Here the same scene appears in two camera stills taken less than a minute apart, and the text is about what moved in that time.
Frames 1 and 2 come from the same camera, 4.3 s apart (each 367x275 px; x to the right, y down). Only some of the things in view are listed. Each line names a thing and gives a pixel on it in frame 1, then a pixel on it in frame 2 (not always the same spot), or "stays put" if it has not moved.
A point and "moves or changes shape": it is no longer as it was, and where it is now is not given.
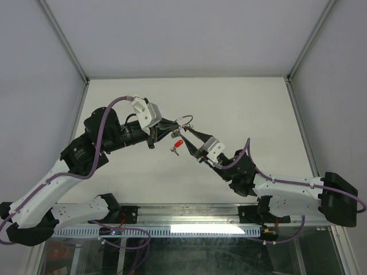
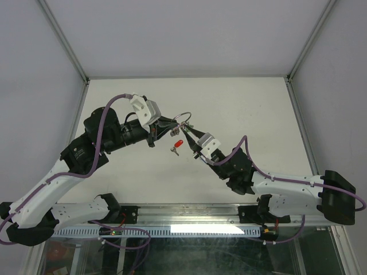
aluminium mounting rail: x=215 y=213 stays put
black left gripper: x=156 y=133 stays put
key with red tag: x=176 y=144 stays put
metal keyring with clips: x=176 y=133 moves or changes shape
